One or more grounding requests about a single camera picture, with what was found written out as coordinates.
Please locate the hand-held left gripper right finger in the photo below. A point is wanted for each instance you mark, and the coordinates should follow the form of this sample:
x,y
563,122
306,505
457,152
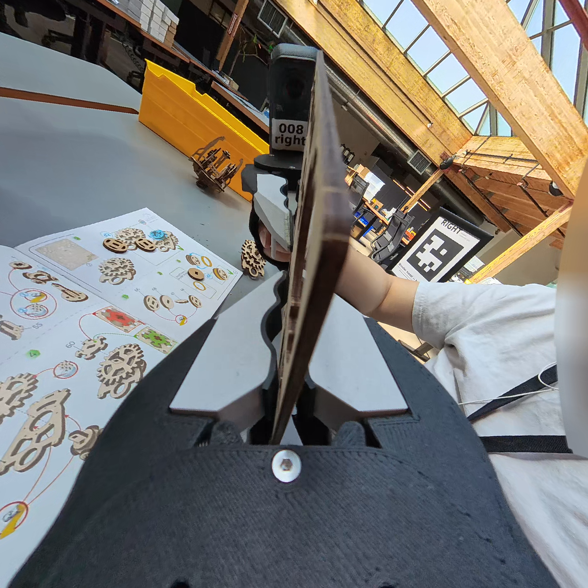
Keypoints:
x,y
358,367

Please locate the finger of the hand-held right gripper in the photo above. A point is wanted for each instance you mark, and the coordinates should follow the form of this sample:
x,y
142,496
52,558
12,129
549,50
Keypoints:
x,y
271,216

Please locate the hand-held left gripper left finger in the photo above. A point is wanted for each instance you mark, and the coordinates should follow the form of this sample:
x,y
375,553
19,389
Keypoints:
x,y
225,367

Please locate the laser-cut wooden parts sheet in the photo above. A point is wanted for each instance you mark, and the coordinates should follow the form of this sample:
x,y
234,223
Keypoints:
x,y
317,229

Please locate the person's right forearm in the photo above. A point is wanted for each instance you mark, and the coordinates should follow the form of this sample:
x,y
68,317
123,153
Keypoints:
x,y
376,289

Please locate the partly built wooden model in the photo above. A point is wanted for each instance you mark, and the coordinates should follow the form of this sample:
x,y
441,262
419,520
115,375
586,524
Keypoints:
x,y
213,167

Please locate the person's right hand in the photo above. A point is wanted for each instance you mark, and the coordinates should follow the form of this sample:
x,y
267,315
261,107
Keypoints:
x,y
264,239

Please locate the wooden gear assembly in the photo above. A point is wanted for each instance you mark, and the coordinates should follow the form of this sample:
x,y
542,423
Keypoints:
x,y
251,259

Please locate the printed instruction booklet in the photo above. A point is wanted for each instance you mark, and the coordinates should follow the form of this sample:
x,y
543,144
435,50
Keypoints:
x,y
220,285

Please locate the yellow plastic bin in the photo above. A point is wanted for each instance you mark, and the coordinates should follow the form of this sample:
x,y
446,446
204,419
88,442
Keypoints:
x,y
183,115

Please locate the black office chair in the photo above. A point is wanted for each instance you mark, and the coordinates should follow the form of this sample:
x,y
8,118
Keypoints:
x,y
390,234

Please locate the round slotted wooden disc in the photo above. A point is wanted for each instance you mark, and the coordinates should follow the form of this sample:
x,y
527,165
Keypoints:
x,y
108,245
140,244

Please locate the black framed marker sign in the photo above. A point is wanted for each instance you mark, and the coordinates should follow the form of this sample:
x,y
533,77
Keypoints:
x,y
441,252

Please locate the stack of white boxes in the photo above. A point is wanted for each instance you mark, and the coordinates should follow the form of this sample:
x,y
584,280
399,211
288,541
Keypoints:
x,y
154,20

